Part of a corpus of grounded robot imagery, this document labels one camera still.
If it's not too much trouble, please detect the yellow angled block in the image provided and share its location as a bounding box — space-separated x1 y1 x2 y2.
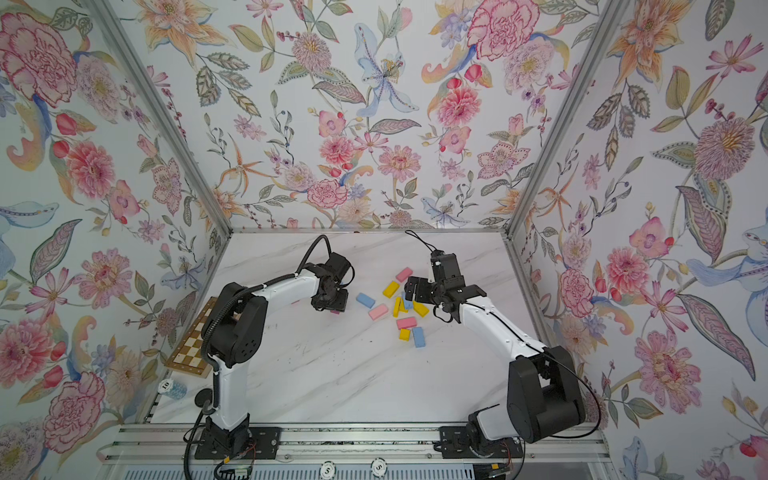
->
413 302 429 317

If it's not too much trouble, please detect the light blue long block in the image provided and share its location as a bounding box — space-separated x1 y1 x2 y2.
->
356 293 376 309

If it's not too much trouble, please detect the wooden chessboard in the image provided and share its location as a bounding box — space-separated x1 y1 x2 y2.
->
165 297 217 378

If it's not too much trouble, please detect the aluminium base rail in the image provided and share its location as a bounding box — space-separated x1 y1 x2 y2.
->
96 422 610 466

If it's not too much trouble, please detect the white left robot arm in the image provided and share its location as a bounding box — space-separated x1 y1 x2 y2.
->
201 252 355 453

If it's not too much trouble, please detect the pink lower block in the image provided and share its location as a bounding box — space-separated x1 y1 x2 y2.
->
396 317 418 330

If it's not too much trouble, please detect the aluminium frame post right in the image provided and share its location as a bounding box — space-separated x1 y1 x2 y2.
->
505 0 637 236

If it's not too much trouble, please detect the yellow rectangular block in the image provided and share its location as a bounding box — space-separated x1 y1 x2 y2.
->
382 281 400 298

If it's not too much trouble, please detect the pink rectangular block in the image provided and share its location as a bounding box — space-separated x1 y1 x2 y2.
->
396 267 413 283

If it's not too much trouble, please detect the blue lower block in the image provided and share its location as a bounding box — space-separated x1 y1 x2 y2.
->
411 327 426 348

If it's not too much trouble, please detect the light pink block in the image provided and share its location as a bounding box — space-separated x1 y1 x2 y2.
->
368 304 389 321

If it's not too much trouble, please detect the aluminium frame post left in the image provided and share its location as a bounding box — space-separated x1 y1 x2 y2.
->
83 0 234 236

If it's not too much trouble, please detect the black round puck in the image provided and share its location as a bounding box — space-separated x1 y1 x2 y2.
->
194 388 214 409

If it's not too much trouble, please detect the aluminium frame post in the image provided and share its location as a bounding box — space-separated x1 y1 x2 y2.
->
505 0 637 236
83 0 234 236

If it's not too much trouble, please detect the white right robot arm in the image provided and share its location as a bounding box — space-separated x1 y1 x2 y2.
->
405 250 587 454

